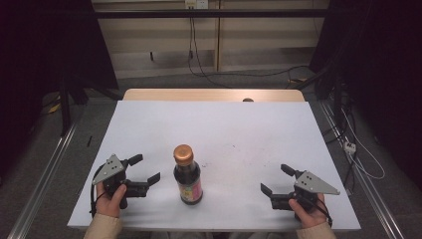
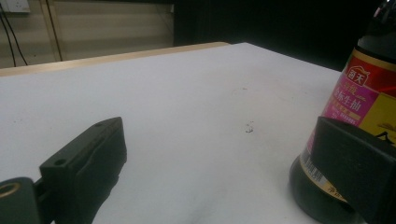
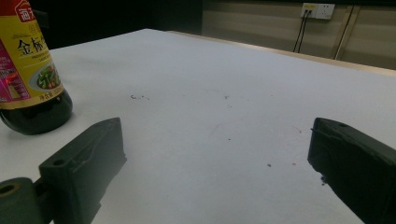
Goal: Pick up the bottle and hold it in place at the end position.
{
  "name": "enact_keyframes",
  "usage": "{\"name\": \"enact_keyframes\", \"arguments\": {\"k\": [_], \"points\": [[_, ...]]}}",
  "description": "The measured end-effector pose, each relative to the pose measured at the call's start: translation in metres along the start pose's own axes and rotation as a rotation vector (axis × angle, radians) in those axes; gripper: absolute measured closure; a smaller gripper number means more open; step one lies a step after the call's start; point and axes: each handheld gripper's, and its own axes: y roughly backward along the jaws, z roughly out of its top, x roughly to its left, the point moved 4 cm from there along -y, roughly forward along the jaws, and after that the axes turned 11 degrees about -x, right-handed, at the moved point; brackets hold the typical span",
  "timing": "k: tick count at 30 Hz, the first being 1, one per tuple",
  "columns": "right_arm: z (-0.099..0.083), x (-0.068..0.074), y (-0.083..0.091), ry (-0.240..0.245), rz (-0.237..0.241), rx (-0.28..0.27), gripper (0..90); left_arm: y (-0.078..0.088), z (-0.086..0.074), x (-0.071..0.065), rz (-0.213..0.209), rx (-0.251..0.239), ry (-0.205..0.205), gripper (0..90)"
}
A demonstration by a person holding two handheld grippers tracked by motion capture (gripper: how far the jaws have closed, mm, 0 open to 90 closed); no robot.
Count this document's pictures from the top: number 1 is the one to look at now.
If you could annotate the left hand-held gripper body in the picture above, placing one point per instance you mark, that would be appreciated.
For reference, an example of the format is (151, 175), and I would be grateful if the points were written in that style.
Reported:
(111, 167)

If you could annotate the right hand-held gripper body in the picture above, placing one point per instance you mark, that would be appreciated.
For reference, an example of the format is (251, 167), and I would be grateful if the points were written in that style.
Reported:
(312, 184)

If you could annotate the dark soy sauce bottle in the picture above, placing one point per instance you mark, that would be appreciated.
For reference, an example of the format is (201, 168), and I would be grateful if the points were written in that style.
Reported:
(187, 179)

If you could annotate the person's right hand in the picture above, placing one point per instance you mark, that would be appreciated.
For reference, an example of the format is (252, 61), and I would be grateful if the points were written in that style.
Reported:
(310, 215)

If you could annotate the person's left hand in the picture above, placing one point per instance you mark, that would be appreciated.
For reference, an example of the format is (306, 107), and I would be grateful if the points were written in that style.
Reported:
(109, 202)

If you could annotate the white power strip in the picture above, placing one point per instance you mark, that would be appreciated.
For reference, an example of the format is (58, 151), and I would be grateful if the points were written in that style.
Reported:
(349, 147)

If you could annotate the small brown round object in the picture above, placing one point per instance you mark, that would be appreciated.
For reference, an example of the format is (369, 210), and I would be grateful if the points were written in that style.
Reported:
(248, 99)

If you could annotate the black metal stand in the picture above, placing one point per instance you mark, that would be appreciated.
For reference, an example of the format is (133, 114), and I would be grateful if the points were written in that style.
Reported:
(66, 99)
(335, 93)

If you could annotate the black curtain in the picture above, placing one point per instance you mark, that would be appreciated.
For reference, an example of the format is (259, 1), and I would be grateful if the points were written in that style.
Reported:
(381, 66)
(43, 66)

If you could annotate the black horizontal bar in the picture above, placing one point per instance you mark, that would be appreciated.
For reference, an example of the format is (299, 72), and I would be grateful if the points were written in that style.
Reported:
(209, 13)

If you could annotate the aluminium floor rail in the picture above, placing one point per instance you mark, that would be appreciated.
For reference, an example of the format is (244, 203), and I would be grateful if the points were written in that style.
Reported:
(43, 176)
(365, 186)

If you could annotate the white wall socket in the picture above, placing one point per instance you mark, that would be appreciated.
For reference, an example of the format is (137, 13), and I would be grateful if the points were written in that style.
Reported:
(196, 3)

